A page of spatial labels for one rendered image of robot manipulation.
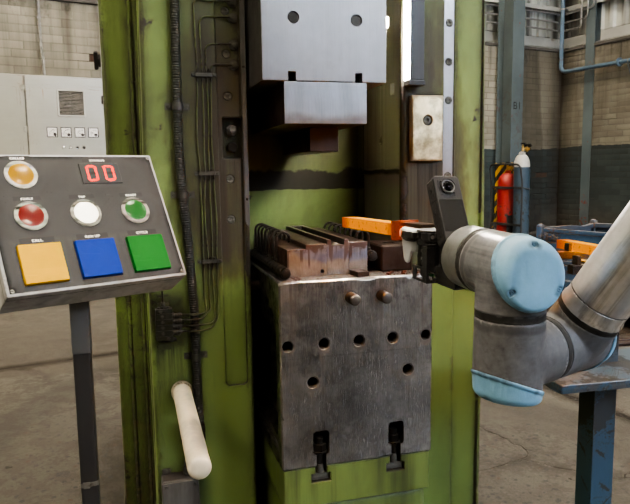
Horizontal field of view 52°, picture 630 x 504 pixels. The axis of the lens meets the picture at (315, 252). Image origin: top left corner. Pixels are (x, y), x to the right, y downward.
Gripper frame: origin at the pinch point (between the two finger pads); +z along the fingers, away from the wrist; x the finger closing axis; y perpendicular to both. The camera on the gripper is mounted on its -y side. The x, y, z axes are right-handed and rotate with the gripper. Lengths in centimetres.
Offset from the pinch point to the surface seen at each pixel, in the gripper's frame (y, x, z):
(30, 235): 1, -64, 20
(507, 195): 39, 429, 643
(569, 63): -151, 608, 766
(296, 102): -24.9, -9.4, 42.2
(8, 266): 5, -67, 15
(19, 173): -10, -66, 25
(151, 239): 3, -43, 27
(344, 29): -41, 2, 43
